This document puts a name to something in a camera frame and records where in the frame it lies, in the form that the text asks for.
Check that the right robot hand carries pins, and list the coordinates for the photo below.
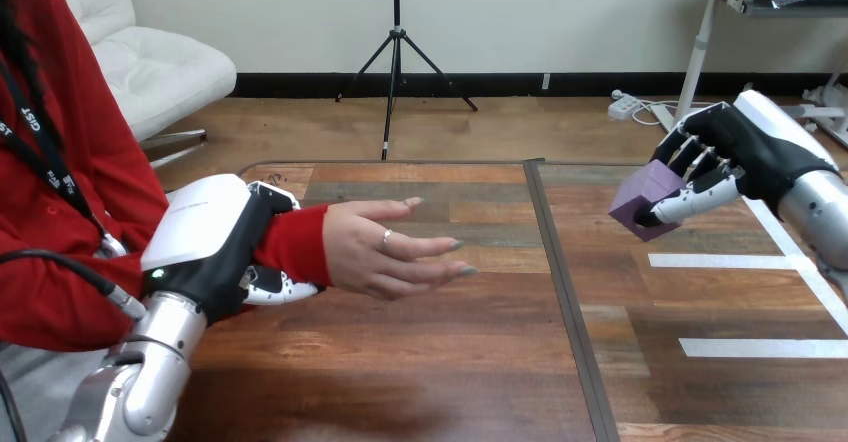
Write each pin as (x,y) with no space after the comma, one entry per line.
(762,151)

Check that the person's hand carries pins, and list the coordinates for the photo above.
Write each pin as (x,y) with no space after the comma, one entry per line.
(361,247)

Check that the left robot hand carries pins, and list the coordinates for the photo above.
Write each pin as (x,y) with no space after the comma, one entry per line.
(199,260)

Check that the purple block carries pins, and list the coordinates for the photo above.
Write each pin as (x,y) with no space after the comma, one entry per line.
(642,190)

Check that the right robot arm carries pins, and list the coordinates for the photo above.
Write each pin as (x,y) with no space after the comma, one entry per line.
(818,217)

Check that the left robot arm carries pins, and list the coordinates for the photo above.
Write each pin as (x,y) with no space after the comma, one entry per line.
(149,366)

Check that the person's forearm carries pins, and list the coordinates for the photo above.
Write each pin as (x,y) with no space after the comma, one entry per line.
(291,243)

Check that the person's body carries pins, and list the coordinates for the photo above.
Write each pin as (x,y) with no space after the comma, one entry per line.
(73,114)

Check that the white desk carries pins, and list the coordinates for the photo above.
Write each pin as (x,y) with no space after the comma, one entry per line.
(697,55)

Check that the white power strip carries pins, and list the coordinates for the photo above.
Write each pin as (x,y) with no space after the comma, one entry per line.
(623,106)

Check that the white cushioned chair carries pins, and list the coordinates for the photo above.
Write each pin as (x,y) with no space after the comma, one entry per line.
(156,68)

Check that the black tripod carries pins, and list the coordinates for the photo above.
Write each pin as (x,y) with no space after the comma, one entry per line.
(395,48)

